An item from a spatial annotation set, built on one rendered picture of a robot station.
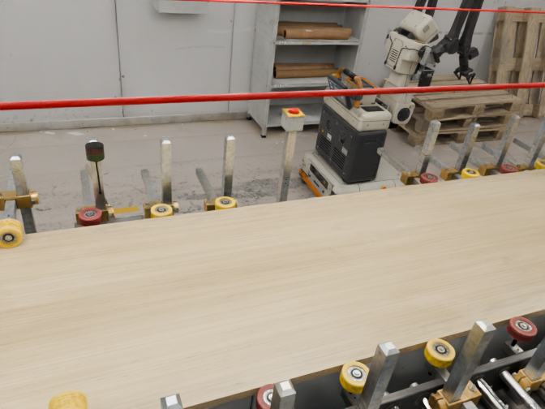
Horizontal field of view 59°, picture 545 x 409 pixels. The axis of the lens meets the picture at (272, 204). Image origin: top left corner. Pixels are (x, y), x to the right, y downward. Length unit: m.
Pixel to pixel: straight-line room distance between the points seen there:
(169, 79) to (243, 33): 0.79
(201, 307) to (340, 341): 0.41
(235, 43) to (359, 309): 3.48
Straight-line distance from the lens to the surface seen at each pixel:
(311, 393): 1.52
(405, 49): 3.39
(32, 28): 4.39
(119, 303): 1.49
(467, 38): 3.48
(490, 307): 1.73
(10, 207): 1.85
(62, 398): 1.21
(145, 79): 4.55
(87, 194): 2.05
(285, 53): 4.83
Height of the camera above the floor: 1.94
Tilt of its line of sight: 33 degrees down
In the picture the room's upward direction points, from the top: 7 degrees clockwise
